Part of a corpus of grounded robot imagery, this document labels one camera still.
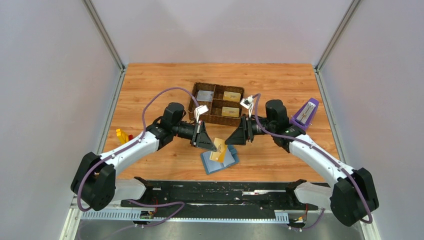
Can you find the aluminium frame rail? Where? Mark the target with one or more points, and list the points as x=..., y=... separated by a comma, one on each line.
x=353, y=78
x=115, y=73

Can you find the white slotted cable duct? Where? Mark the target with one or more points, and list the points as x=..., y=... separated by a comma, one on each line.
x=140, y=215

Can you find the aluminium frame rail left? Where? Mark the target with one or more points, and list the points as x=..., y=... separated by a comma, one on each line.
x=115, y=73

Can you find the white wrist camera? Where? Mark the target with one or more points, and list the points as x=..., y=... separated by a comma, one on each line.
x=199, y=110
x=248, y=103

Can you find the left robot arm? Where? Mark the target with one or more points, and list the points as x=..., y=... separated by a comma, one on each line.
x=95, y=181

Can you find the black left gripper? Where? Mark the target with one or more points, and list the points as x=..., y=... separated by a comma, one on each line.
x=204, y=141

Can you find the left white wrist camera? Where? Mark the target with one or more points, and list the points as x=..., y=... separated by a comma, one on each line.
x=199, y=110

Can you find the purple metronome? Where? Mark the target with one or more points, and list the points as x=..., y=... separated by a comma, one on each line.
x=304, y=116

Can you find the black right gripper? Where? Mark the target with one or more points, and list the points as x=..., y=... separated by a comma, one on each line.
x=242, y=133

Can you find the aluminium frame rail right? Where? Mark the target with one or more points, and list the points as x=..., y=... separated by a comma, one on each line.
x=353, y=78

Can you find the yellow toy block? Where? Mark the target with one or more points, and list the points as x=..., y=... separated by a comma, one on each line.
x=122, y=136

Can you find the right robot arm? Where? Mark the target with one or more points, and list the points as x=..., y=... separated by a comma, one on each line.
x=350, y=195

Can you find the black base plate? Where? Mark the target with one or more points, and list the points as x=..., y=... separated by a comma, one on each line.
x=221, y=199

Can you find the brown woven divided basket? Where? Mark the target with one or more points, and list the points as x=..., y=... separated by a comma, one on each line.
x=213, y=116

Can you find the gold card in basket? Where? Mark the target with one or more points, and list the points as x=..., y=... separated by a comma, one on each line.
x=232, y=96

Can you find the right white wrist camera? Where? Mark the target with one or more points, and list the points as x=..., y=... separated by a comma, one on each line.
x=248, y=103

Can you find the silver card in basket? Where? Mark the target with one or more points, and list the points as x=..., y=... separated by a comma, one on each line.
x=204, y=96

